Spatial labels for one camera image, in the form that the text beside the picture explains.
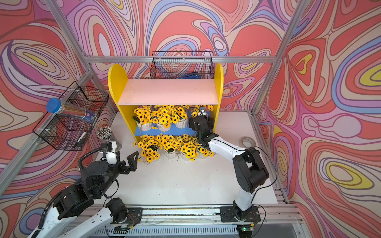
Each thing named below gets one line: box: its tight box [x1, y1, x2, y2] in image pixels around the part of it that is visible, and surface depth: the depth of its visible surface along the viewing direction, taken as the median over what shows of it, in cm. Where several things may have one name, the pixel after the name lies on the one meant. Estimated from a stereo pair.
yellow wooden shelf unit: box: [107, 62, 224, 144], surface depth 82 cm
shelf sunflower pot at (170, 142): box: [159, 134, 183, 151], surface depth 86 cm
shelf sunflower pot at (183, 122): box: [174, 105, 189, 129], surface depth 85 cm
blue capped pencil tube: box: [46, 97, 97, 123], surface depth 67 cm
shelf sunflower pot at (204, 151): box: [196, 144, 214, 158], surface depth 86 cm
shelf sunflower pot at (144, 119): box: [132, 106, 153, 132], surface depth 82 cm
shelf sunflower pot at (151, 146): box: [132, 134, 162, 163], surface depth 86 cm
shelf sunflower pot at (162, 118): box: [151, 106, 172, 132], surface depth 82 cm
